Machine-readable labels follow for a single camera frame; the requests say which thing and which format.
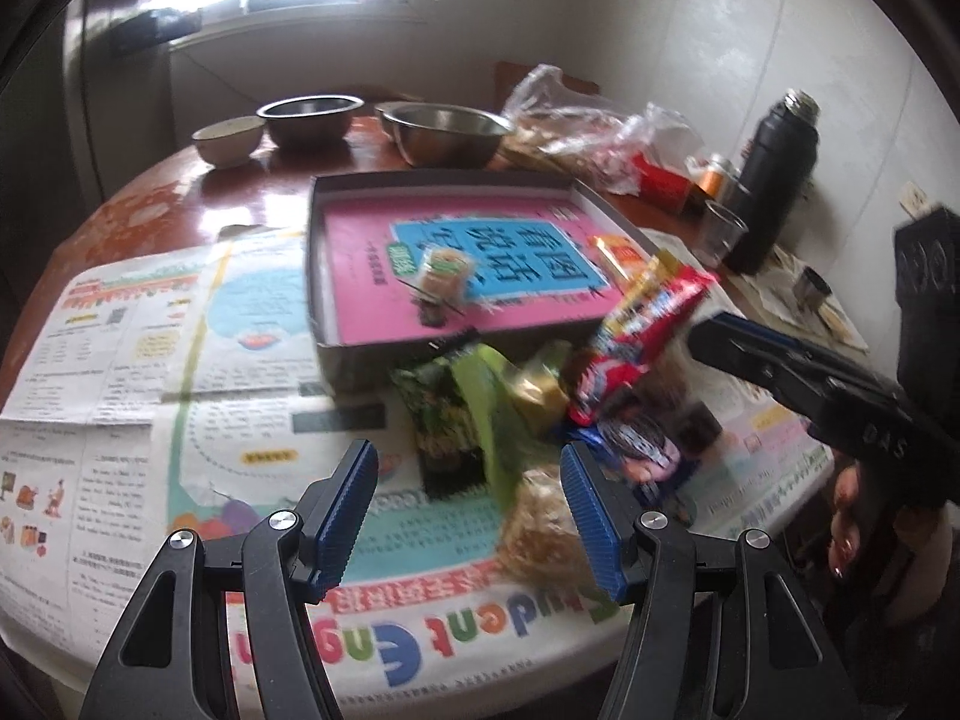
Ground black thermos bottle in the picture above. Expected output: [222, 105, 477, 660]
[724, 88, 820, 276]

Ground red tissue pack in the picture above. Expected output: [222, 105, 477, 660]
[630, 150, 695, 218]

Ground yellow snack packet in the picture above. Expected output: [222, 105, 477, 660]
[510, 360, 571, 436]

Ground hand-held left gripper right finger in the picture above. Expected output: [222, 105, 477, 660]
[559, 441, 860, 720]

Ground handwritten paper sheets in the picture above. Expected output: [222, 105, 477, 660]
[739, 244, 871, 350]

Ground small steel bowl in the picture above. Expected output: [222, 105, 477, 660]
[256, 94, 366, 151]

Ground grey cardboard box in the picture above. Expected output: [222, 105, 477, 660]
[304, 171, 702, 395]

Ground large steel bowl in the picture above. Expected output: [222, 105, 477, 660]
[373, 101, 515, 170]

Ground white ceramic bowl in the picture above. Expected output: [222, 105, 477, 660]
[191, 116, 265, 167]

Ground long red snack packet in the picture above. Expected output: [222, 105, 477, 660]
[566, 251, 721, 428]

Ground clear plastic bag with bread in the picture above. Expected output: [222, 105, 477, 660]
[499, 64, 710, 196]

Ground orange white snack packet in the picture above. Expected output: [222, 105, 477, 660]
[592, 234, 650, 278]

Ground person's right hand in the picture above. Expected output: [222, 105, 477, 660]
[829, 461, 950, 616]

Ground clear brown snack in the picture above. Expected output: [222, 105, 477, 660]
[499, 469, 601, 586]

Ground colourful newspaper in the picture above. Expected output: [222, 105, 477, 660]
[0, 229, 833, 691]

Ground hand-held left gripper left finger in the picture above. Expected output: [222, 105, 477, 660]
[79, 439, 380, 720]

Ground blue cookie packet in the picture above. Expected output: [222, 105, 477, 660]
[570, 420, 702, 526]

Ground small metal cup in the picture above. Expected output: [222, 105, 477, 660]
[793, 268, 835, 314]

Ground orange small bottle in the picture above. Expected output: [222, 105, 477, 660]
[694, 154, 732, 200]

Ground clear plastic cup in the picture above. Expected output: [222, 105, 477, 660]
[703, 199, 751, 267]

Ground dark cabinet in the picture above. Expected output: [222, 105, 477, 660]
[0, 0, 177, 218]

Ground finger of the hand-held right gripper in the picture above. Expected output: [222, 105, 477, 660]
[712, 313, 901, 398]
[690, 326, 901, 421]

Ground dark green snack packet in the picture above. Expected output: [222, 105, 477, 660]
[390, 349, 488, 496]

